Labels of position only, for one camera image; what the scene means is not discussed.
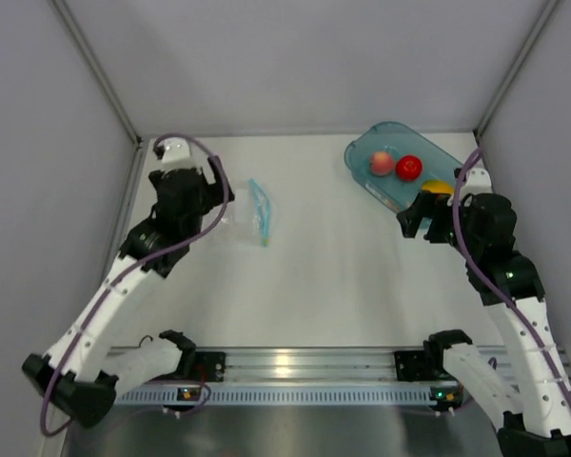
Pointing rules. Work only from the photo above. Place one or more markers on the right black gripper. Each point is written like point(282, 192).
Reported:
point(411, 217)

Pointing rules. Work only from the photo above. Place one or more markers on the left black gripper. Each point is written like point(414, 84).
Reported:
point(213, 192)

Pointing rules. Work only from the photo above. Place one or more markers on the yellow green fake mango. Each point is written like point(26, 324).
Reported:
point(437, 187)

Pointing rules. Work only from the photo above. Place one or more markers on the red fake tomato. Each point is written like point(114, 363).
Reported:
point(409, 168)

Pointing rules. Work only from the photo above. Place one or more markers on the pink fake peach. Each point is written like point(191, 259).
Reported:
point(381, 163)

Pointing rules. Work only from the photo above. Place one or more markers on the clear zip top bag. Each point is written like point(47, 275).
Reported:
point(248, 218)

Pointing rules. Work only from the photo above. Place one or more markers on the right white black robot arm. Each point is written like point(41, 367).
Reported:
point(532, 416)

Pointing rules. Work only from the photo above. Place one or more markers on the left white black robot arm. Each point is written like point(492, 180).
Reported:
point(78, 381)

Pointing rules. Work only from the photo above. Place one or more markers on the teal plastic bin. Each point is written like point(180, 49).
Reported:
point(399, 140)

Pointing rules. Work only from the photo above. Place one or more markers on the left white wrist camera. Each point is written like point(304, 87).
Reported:
point(174, 153)

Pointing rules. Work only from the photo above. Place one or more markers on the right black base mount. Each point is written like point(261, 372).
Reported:
point(414, 366)

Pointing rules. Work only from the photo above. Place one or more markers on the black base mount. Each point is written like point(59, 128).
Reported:
point(208, 367)
point(414, 366)

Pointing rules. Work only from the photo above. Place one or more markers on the aluminium mounting rail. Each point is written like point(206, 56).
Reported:
point(340, 365)

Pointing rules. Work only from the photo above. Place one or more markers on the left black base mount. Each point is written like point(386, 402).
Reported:
point(208, 367)

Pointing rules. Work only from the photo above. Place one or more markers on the slotted cable duct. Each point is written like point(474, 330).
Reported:
point(313, 395)

